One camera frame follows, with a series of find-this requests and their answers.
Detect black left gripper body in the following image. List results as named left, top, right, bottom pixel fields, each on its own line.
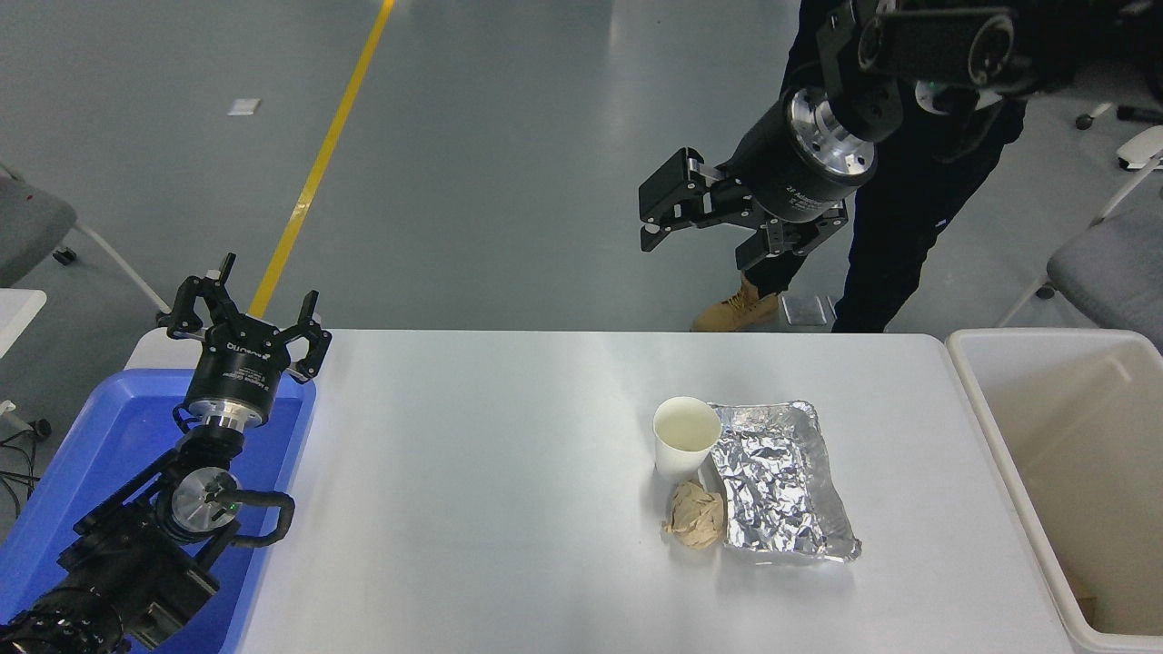
left=185, top=317, right=293, bottom=421

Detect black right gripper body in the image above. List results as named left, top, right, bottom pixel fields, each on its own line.
left=723, top=91, right=877, bottom=225

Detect white paper cup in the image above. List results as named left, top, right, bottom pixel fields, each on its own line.
left=652, top=397, right=722, bottom=483

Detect metal floor plate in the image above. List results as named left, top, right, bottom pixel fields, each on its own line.
left=780, top=292, right=841, bottom=326

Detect person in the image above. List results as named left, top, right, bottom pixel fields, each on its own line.
left=691, top=0, right=1032, bottom=334

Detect blue plastic tray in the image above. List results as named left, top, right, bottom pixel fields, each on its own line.
left=0, top=368, right=317, bottom=654

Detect small white side table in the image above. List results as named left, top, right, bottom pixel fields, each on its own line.
left=0, top=289, right=48, bottom=361

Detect crumpled foil tray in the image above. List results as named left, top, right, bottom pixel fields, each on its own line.
left=705, top=401, right=862, bottom=565

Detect crumpled tan paper ball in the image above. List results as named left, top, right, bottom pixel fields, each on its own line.
left=661, top=479, right=727, bottom=550

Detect large pale bin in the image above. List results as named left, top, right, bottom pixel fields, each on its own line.
left=945, top=328, right=1163, bottom=654

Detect white chair base with casters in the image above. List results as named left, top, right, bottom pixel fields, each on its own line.
left=1075, top=100, right=1163, bottom=171

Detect grey chair with white frame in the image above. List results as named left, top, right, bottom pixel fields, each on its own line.
left=0, top=163, right=174, bottom=314
left=997, top=150, right=1163, bottom=355

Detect black floor cables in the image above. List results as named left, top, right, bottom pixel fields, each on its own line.
left=0, top=425, right=43, bottom=520

